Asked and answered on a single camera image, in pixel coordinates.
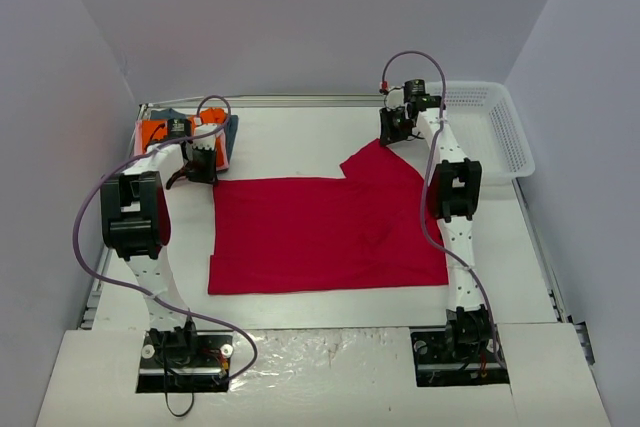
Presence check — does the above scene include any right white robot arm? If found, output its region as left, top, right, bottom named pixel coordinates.
left=379, top=79, right=494, bottom=360

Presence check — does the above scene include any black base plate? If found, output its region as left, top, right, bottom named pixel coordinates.
left=410, top=328, right=510, bottom=388
left=136, top=331, right=234, bottom=394

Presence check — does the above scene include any red t-shirt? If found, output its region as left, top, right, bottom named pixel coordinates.
left=207, top=141, right=448, bottom=295

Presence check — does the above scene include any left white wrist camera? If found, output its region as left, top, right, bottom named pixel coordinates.
left=192, top=123, right=225, bottom=151

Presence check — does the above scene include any blue-grey folded t-shirt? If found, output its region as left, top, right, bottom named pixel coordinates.
left=148, top=107, right=241, bottom=161

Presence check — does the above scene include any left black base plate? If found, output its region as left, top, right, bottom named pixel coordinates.
left=136, top=331, right=234, bottom=394

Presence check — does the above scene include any white plastic basket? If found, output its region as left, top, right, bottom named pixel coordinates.
left=427, top=81, right=535, bottom=187

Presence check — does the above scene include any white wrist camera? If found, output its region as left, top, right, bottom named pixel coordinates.
left=192, top=123, right=225, bottom=151
left=383, top=86, right=405, bottom=109

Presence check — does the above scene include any orange folded t-shirt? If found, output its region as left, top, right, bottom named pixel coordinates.
left=139, top=107, right=227, bottom=168

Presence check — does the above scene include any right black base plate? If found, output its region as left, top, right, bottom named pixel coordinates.
left=410, top=328, right=510, bottom=388

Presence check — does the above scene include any black thin cable loop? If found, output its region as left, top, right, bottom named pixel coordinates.
left=163, top=376, right=196, bottom=418

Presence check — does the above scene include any pink folded t-shirt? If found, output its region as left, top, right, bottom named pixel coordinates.
left=134, top=117, right=231, bottom=171

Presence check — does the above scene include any white foam front board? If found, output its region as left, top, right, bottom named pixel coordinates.
left=38, top=323, right=608, bottom=426

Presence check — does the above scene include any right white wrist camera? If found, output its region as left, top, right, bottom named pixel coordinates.
left=383, top=86, right=405, bottom=109

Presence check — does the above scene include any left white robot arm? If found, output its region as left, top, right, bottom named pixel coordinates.
left=100, top=119, right=224, bottom=365

